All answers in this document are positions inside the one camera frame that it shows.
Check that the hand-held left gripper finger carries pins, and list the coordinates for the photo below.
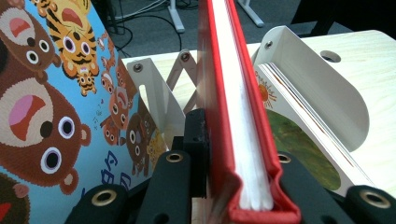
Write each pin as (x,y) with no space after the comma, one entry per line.
(196,149)

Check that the red picture book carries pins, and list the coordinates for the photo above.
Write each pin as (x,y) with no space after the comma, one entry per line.
(224,124)

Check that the white caterpillar picture book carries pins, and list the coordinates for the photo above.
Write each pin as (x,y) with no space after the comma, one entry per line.
(295,140)

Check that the white expandable book rack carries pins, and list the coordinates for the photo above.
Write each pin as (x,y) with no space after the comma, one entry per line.
(311,77)

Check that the colourful animal picture book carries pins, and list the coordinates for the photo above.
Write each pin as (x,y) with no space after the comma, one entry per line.
(46,109)

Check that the white metal stand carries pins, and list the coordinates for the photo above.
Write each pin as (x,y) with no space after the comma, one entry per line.
(177,18)

